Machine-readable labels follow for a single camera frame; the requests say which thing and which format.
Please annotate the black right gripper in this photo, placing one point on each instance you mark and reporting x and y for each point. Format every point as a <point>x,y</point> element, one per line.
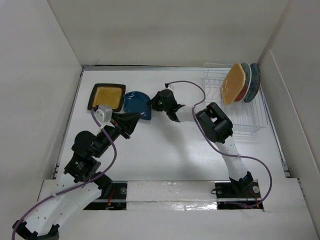
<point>153,102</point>

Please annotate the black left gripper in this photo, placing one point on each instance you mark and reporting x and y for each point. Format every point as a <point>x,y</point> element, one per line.
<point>130,118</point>

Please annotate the dark blue heart-shaped plate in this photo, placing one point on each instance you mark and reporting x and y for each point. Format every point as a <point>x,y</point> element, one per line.
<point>138,102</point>

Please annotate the woven bamboo square tray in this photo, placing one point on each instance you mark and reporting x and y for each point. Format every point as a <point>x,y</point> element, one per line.
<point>233,83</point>

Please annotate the red teal round plate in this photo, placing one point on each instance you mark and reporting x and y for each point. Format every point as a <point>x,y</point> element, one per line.
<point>248,77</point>

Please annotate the teal round floral plate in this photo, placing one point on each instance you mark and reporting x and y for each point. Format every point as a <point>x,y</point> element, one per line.
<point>254,84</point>

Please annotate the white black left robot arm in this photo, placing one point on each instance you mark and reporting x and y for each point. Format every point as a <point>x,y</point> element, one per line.
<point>81,181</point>

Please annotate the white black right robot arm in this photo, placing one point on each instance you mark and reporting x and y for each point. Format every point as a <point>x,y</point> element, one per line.
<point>217,129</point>

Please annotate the black yellow square plate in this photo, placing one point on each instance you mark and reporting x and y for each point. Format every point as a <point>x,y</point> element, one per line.
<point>110,94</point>

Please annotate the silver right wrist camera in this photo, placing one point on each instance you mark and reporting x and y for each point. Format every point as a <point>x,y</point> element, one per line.
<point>169,87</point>

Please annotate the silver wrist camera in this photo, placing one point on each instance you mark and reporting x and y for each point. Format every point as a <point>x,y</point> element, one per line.
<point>169,87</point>
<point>102,114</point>

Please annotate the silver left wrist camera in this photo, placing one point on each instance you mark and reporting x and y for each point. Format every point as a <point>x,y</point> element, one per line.
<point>102,114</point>

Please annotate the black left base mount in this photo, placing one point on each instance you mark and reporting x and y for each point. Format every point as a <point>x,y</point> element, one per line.
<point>116,200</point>

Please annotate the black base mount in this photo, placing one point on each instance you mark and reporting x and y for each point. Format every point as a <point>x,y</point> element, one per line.
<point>228,199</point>
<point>116,200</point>

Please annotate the white wire dish rack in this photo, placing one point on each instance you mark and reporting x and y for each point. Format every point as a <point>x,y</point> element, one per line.
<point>247,118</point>

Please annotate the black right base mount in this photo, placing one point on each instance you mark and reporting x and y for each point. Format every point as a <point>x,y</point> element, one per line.
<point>228,199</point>

